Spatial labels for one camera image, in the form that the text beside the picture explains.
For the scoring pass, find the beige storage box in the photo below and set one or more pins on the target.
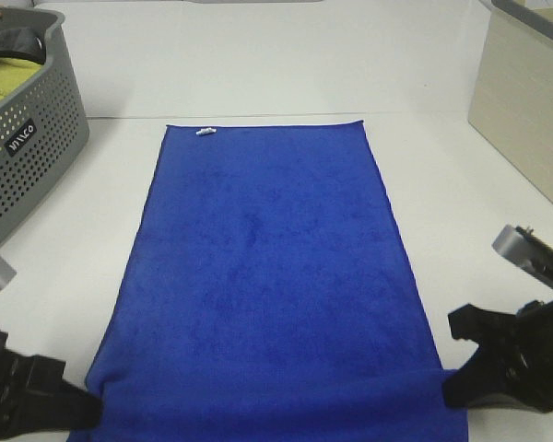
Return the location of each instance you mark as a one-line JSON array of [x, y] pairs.
[[512, 105]]

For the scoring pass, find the black cloth in basket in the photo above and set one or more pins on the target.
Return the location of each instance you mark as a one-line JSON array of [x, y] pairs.
[[22, 44]]

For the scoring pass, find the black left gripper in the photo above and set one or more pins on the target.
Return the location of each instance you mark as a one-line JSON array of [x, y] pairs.
[[34, 397]]

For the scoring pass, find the yellow-green towel in basket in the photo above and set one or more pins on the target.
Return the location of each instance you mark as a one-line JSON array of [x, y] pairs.
[[14, 72]]

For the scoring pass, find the grey perforated plastic basket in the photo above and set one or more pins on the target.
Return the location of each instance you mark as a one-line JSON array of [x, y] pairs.
[[43, 125]]

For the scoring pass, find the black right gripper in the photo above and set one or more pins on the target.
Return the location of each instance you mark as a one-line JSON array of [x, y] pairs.
[[485, 381]]

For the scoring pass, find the blue microfiber towel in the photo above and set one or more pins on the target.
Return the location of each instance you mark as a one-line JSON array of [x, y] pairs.
[[268, 297]]

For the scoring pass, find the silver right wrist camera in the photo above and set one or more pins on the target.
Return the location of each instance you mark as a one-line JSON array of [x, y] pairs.
[[523, 249]]

